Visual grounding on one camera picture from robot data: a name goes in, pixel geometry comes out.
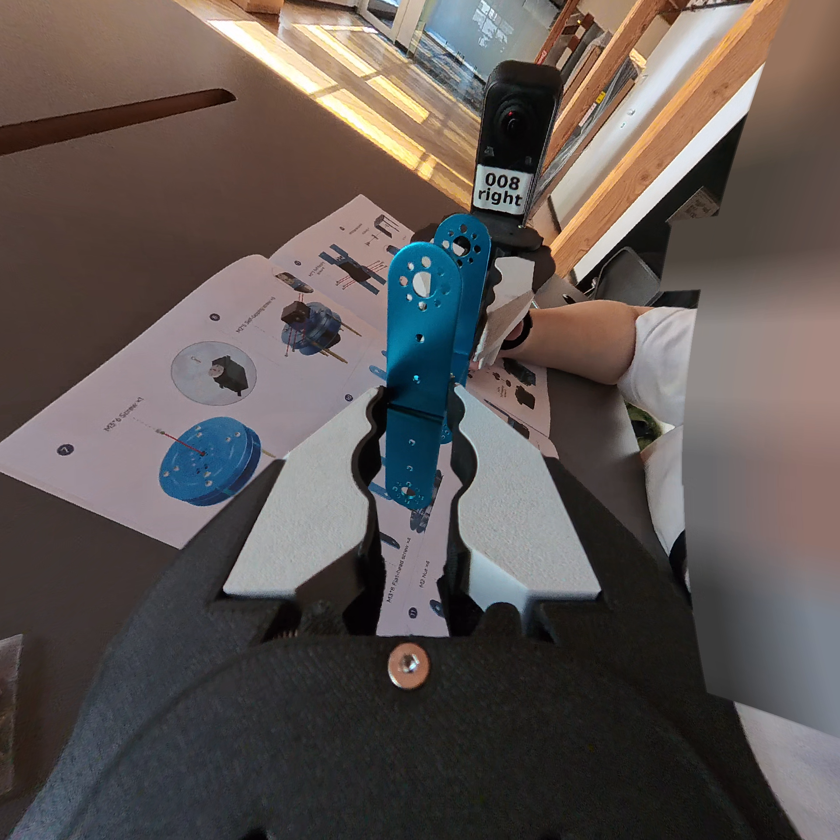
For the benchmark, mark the person's torso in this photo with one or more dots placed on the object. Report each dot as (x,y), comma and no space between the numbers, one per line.
(663,499)

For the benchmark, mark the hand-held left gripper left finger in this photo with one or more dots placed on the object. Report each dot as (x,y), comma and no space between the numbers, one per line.
(308,525)

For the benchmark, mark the wooden post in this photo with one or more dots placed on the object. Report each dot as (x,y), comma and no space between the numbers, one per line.
(617,65)
(689,111)

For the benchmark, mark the dark grey chair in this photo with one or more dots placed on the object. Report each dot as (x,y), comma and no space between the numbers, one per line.
(627,275)

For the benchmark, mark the glass door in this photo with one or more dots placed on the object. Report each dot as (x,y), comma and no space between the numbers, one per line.
(459,26)

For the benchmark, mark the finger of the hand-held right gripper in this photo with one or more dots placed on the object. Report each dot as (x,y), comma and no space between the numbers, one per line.
(515,282)
(502,334)

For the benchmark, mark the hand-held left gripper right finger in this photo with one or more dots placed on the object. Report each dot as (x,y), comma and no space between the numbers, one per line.
(518,525)

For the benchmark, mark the blue bent metal bracket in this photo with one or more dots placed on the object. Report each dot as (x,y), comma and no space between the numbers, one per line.
(420,367)

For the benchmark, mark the open instruction manual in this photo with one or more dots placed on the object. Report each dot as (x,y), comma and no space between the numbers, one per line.
(118,485)

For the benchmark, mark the person's right forearm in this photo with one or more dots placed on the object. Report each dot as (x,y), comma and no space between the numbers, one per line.
(590,341)

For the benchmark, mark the clear plastic bag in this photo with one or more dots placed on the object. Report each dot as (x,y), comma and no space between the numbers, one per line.
(8,709)

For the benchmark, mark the blue straight metal bracket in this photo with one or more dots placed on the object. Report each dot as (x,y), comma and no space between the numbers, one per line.
(474,295)

